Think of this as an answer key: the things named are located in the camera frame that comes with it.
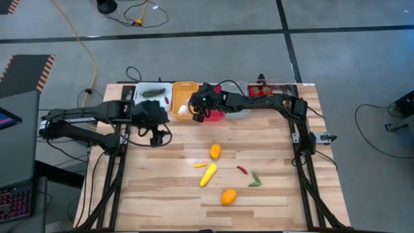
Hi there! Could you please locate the yellow power plug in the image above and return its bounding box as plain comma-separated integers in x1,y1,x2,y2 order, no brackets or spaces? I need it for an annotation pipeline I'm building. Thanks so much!
132,0,150,27

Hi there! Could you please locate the black metal frame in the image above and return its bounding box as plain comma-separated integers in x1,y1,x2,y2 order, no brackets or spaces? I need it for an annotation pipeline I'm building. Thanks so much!
283,83,350,231
73,84,136,231

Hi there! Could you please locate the thin black floor cable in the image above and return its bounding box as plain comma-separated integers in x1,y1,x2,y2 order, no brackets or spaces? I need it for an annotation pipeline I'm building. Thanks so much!
105,0,169,29

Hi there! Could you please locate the large black hazard-striped mat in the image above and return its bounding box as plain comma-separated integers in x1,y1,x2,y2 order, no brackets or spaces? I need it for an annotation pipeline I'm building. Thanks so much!
0,54,56,99

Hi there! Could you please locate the yellow toy corn cob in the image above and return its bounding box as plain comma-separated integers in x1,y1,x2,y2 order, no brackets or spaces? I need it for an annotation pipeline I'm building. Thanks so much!
199,162,219,188

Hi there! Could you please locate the long black power cable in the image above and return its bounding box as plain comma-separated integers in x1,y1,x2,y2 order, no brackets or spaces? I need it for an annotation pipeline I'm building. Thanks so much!
354,102,414,160

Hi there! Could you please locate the red plastic basket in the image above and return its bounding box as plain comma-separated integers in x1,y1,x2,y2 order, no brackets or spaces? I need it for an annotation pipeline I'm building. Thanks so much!
199,84,224,122

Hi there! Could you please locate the yellow-orange plastic basket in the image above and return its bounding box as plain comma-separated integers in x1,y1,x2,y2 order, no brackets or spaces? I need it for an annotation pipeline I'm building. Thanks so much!
171,81,201,120

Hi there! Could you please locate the black looped cable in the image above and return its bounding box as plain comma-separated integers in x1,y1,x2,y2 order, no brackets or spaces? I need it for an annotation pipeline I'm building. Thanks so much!
125,66,142,83

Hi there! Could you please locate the clear plastic basket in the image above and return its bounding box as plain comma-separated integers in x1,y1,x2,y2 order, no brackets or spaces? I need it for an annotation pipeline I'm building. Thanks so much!
247,80,297,109

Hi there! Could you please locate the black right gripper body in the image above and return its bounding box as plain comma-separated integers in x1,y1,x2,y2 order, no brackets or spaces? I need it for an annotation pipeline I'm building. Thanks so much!
188,83,227,123

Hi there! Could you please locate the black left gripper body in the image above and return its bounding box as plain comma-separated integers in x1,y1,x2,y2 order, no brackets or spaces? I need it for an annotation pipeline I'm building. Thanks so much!
131,99,171,148

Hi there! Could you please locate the small black hazard-striped mat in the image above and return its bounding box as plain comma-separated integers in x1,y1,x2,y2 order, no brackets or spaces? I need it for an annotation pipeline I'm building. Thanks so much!
0,0,20,16

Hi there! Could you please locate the white plastic basket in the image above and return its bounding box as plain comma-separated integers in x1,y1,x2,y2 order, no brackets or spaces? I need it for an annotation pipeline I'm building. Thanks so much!
133,82,173,112

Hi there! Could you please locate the black equipment box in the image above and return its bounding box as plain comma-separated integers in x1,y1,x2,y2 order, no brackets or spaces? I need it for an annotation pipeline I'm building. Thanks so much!
384,90,414,132

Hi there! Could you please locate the computer monitor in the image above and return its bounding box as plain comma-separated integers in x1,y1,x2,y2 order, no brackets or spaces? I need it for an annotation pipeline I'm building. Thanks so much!
0,106,23,131

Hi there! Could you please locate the grey plastic basket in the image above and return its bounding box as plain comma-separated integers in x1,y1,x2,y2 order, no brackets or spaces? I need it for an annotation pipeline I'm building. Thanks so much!
221,81,252,120

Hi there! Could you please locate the yellow extension cable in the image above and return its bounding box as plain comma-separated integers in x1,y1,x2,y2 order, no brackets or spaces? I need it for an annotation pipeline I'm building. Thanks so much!
51,0,98,107

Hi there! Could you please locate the black round stand base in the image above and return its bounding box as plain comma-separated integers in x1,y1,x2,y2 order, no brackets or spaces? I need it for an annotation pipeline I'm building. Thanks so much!
96,0,118,15

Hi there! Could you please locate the grey desk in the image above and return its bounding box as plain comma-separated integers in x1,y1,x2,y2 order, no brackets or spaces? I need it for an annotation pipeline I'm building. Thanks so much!
0,90,41,188

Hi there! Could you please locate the backlit computer keyboard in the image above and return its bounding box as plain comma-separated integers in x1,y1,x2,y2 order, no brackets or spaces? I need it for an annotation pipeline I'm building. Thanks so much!
0,183,33,224

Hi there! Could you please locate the dark green toy cucumber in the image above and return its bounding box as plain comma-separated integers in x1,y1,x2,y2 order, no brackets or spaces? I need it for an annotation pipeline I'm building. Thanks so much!
141,87,167,99

